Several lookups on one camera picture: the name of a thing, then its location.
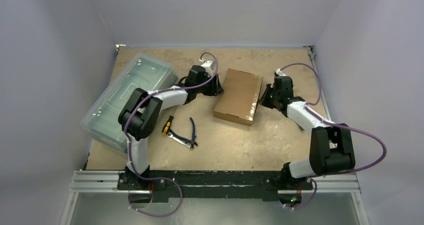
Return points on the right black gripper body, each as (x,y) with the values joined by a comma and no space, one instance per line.
(266,98)

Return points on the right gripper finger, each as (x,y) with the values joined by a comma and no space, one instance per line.
(267,92)
(267,101)

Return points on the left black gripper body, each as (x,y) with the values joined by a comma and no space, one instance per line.
(210,88)

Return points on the brown cardboard express box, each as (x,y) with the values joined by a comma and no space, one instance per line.
(238,103)

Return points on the red utility knife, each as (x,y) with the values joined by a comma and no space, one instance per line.
(301,128)

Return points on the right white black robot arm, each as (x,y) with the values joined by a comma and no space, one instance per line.
(331,147)

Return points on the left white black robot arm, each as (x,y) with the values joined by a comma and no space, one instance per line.
(140,115)

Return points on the yellow black screwdriver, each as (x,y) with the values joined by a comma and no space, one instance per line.
(168,123)

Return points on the silver wrench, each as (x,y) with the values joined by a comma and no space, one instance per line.
(171,136)

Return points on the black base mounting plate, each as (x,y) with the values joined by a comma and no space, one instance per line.
(202,184)

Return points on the clear plastic storage bin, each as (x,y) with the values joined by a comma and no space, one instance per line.
(143,71)

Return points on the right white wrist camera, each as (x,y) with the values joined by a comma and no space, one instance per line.
(279,73)

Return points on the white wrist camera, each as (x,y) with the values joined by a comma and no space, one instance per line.
(209,66)
(279,73)

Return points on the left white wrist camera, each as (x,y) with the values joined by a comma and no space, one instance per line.
(209,66)

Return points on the aluminium frame rail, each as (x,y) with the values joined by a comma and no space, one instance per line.
(103,197)

